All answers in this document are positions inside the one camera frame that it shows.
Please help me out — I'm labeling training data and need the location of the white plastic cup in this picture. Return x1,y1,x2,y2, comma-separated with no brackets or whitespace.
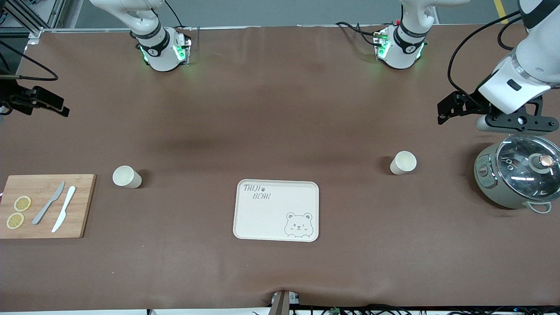
112,165,143,189
390,151,417,175

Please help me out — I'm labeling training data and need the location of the cream tray with bear print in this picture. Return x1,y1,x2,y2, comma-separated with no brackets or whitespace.
233,179,320,242

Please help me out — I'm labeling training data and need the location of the glass pot lid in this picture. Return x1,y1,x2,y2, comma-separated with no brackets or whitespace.
495,134,560,203

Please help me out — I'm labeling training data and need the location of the green electric cooking pot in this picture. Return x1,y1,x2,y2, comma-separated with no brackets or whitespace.
474,133,560,214

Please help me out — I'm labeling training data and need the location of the white plastic knife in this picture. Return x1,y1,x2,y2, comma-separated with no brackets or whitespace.
52,186,77,233

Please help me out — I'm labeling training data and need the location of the wooden cutting board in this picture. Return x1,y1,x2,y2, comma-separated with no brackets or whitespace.
0,174,97,239

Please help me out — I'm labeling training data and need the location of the grey plastic knife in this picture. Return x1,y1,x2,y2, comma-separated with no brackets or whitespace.
32,182,66,225

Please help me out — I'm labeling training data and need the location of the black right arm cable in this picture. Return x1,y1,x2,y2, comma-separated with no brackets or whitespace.
0,39,59,82

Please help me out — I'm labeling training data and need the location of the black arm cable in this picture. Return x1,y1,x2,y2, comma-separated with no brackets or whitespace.
0,39,59,82
447,11,525,108

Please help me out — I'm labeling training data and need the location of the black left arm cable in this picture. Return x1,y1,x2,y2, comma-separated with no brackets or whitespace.
447,11,525,108

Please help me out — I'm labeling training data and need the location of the aluminium frame profile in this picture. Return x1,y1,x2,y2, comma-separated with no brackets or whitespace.
0,0,84,44

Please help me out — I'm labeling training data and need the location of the black left base cable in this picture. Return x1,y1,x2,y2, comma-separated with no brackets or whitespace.
336,21,382,47

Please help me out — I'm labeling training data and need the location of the black base cable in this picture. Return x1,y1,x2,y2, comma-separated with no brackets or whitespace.
336,21,382,47
164,0,184,29

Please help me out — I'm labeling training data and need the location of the black right base cable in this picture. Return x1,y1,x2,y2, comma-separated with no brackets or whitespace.
164,0,184,29

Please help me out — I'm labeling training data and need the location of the grey table edge mount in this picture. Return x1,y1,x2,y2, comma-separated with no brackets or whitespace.
270,290,300,315

